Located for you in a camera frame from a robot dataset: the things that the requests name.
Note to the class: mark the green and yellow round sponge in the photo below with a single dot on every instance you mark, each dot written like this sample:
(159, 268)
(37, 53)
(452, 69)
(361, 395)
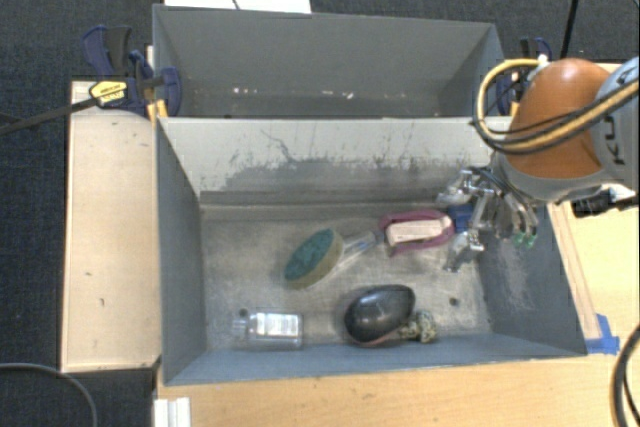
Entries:
(312, 257)

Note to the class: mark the clear plastic bottle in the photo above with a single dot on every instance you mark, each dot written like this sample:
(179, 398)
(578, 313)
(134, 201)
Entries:
(272, 328)

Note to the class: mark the grey metal bin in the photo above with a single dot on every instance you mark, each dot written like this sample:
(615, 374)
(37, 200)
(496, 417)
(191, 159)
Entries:
(310, 65)

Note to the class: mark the black cylinder on white bracket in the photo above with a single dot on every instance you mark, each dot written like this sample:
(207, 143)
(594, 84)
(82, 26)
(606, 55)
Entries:
(592, 204)

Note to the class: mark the camouflage cloth bundle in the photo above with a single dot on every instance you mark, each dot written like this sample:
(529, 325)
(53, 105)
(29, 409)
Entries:
(421, 327)

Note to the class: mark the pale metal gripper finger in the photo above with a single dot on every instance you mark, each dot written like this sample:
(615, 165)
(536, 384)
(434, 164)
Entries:
(462, 249)
(457, 192)

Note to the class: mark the pale wood board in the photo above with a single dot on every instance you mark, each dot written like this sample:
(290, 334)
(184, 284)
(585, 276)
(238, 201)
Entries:
(112, 240)

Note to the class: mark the maroon and beige brush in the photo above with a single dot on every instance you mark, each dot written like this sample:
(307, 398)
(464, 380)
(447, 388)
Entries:
(417, 231)

